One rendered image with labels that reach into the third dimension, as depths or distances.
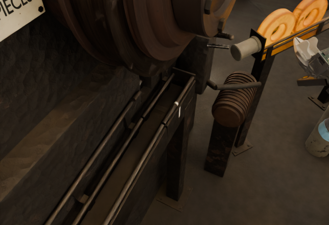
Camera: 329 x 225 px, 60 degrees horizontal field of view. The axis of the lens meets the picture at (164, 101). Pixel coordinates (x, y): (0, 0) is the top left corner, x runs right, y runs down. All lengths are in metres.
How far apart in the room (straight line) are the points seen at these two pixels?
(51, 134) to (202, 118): 1.22
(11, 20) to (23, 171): 0.23
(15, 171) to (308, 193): 1.31
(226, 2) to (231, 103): 0.53
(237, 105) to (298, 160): 0.69
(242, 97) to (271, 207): 0.59
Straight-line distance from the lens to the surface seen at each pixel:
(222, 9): 0.55
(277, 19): 1.06
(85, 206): 0.68
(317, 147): 1.64
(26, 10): 0.45
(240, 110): 1.05
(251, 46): 1.04
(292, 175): 1.58
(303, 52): 1.03
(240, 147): 1.58
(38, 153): 0.53
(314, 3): 1.17
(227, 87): 1.01
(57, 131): 0.55
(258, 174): 1.53
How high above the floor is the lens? 1.28
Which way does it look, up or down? 47 degrees down
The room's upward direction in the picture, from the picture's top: straight up
